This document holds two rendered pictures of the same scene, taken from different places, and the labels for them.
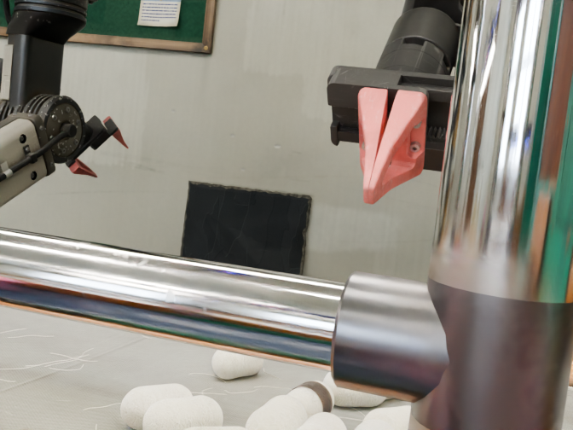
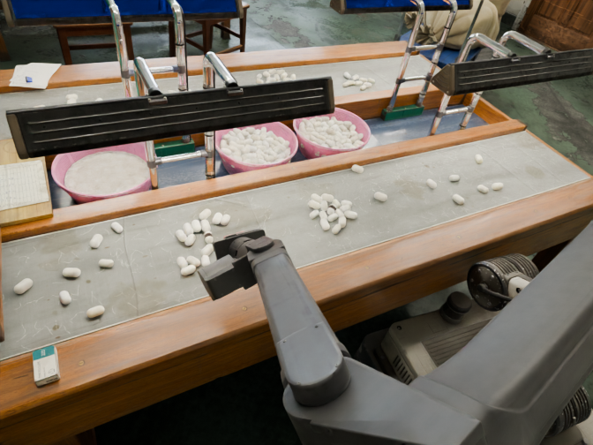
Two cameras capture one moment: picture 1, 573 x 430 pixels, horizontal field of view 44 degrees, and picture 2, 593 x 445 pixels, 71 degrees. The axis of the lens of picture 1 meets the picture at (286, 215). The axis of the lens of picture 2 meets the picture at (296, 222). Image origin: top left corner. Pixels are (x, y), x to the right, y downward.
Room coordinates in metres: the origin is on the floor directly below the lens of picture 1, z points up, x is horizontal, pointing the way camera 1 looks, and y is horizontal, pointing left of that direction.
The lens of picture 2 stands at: (0.92, -0.42, 1.52)
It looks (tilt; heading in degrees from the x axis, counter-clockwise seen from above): 44 degrees down; 129
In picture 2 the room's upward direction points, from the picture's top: 11 degrees clockwise
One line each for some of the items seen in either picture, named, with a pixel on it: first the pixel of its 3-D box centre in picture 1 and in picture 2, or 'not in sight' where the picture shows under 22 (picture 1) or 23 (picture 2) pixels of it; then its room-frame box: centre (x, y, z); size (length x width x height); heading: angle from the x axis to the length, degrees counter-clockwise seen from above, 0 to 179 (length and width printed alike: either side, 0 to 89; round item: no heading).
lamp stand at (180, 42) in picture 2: not in sight; (149, 78); (-0.18, 0.13, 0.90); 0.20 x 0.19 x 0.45; 73
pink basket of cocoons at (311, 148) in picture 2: not in sight; (329, 138); (0.17, 0.59, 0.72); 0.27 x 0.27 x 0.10
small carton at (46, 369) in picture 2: not in sight; (46, 365); (0.44, -0.43, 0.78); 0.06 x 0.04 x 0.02; 163
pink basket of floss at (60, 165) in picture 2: not in sight; (108, 177); (-0.03, -0.10, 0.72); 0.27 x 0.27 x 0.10
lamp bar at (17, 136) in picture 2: not in sight; (194, 108); (0.28, -0.01, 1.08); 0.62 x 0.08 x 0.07; 73
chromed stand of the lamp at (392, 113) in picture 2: not in sight; (406, 55); (0.10, 1.06, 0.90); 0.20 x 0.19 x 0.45; 73
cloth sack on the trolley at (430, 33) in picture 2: not in sight; (455, 18); (-0.79, 3.30, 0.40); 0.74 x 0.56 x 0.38; 79
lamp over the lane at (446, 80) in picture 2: not in sight; (523, 67); (0.56, 0.92, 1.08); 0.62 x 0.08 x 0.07; 73
